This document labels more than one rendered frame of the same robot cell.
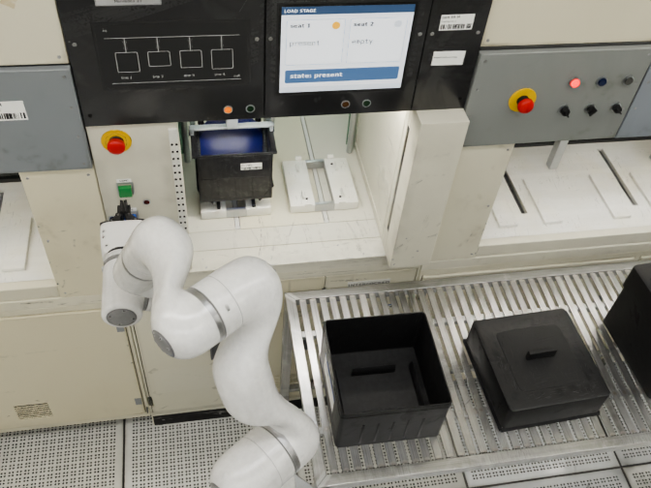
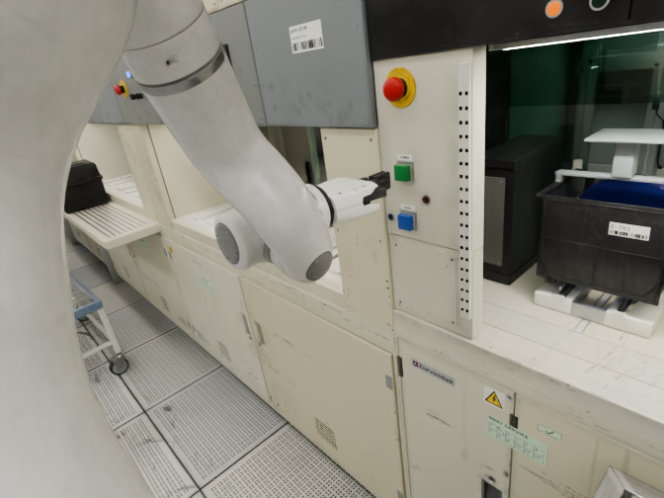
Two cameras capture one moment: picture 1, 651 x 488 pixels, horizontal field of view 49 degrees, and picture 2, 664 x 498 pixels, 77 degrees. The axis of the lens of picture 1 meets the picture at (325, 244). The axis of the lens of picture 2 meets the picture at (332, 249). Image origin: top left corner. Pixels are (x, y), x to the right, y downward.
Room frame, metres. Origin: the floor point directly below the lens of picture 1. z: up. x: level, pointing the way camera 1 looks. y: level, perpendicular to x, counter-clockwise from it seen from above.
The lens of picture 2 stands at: (0.74, -0.14, 1.41)
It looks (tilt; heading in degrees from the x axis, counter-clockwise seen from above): 24 degrees down; 65
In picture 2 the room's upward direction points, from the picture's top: 8 degrees counter-clockwise
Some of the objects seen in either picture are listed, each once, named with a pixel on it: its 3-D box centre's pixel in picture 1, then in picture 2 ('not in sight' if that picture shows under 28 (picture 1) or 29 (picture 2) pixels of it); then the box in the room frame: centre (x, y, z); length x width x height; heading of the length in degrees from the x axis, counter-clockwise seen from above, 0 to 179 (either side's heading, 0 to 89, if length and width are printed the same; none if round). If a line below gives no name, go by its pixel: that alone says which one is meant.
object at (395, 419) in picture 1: (381, 378); not in sight; (0.98, -0.18, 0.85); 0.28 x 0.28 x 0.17; 14
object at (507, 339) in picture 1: (536, 363); not in sight; (1.09, -0.60, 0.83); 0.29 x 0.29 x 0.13; 17
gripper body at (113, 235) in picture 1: (123, 243); (337, 200); (1.04, 0.46, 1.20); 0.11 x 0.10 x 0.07; 15
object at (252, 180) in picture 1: (232, 147); (617, 215); (1.57, 0.30, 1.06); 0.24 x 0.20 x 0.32; 104
